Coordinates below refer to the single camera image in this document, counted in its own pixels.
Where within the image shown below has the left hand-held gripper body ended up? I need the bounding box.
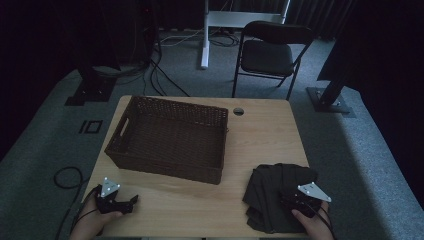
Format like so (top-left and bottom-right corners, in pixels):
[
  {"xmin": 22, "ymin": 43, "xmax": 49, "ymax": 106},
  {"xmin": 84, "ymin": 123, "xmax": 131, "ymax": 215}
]
[{"xmin": 94, "ymin": 177, "xmax": 132, "ymax": 215}]

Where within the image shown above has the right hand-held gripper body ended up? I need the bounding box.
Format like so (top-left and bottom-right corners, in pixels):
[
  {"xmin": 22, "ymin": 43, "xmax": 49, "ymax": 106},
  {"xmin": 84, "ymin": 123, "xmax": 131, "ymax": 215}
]
[{"xmin": 289, "ymin": 181, "xmax": 333, "ymax": 218}]

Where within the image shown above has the dark cloth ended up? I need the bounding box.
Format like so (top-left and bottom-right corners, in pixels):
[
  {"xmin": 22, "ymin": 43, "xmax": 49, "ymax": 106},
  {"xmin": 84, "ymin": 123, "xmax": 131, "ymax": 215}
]
[{"xmin": 242, "ymin": 162, "xmax": 319, "ymax": 234}]

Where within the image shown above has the brown wicker basket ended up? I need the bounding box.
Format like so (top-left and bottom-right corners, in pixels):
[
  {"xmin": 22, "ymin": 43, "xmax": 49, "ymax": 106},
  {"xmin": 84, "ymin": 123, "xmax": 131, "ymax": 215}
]
[{"xmin": 104, "ymin": 95, "xmax": 230, "ymax": 186}]

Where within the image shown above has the person's right hand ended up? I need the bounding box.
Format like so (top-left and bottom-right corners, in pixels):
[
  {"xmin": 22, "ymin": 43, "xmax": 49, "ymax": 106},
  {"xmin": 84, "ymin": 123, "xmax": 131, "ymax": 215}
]
[{"xmin": 291, "ymin": 202, "xmax": 334, "ymax": 240}]

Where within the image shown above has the person's left hand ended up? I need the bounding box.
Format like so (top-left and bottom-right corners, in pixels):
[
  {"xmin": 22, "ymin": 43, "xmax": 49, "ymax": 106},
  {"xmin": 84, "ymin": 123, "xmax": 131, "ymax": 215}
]
[{"xmin": 69, "ymin": 198, "xmax": 124, "ymax": 240}]

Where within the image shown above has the black slanted stand with base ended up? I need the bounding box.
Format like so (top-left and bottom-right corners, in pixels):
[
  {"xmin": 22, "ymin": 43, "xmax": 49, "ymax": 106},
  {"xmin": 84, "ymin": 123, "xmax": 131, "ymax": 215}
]
[{"xmin": 306, "ymin": 39, "xmax": 356, "ymax": 118}]

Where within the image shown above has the black stand with square base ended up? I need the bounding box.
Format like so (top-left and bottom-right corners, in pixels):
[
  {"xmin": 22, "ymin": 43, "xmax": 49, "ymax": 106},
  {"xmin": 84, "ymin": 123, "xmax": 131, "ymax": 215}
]
[{"xmin": 64, "ymin": 64, "xmax": 118, "ymax": 107}]

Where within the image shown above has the black folding chair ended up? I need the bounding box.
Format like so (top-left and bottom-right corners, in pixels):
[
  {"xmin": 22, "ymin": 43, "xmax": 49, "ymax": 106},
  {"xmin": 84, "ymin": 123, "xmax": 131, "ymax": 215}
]
[{"xmin": 232, "ymin": 20, "xmax": 315, "ymax": 101}]

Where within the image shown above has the dark curtain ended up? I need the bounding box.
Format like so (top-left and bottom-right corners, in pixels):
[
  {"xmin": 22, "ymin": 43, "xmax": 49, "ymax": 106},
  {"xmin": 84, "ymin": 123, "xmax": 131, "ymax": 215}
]
[{"xmin": 288, "ymin": 0, "xmax": 356, "ymax": 42}]

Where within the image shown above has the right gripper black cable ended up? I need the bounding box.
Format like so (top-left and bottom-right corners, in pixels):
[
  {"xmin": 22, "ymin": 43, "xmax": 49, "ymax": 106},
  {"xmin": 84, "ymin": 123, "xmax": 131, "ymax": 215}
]
[{"xmin": 308, "ymin": 199, "xmax": 336, "ymax": 240}]

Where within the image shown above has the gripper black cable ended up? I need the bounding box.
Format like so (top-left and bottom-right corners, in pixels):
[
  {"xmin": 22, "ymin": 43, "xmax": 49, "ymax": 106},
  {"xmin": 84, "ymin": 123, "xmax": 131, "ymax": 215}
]
[
  {"xmin": 70, "ymin": 185, "xmax": 102, "ymax": 234},
  {"xmin": 308, "ymin": 199, "xmax": 336, "ymax": 240}
]

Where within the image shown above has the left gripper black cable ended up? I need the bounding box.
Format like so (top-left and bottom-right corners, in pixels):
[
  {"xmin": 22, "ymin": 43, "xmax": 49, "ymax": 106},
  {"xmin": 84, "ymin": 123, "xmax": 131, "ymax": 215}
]
[{"xmin": 70, "ymin": 185, "xmax": 102, "ymax": 234}]

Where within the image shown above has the black looped floor cable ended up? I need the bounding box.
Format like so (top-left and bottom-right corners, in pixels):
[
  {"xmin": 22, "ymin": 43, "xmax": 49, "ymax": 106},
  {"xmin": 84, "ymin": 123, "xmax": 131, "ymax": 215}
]
[{"xmin": 53, "ymin": 166, "xmax": 88, "ymax": 240}]

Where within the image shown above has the bundle of black floor cables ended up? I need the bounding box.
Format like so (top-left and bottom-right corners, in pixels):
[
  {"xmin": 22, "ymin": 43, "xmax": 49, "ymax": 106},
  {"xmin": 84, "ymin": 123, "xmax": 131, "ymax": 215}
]
[{"xmin": 114, "ymin": 46, "xmax": 192, "ymax": 98}]

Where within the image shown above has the white floor cable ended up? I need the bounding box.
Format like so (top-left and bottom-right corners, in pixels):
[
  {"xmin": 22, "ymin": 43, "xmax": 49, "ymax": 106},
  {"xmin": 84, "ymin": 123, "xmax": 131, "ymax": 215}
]
[{"xmin": 159, "ymin": 28, "xmax": 205, "ymax": 48}]

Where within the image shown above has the white metal desk frame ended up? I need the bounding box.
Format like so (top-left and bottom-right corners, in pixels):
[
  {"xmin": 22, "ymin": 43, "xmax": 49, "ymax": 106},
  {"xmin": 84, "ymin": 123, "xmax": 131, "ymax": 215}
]
[{"xmin": 200, "ymin": 0, "xmax": 291, "ymax": 70}]

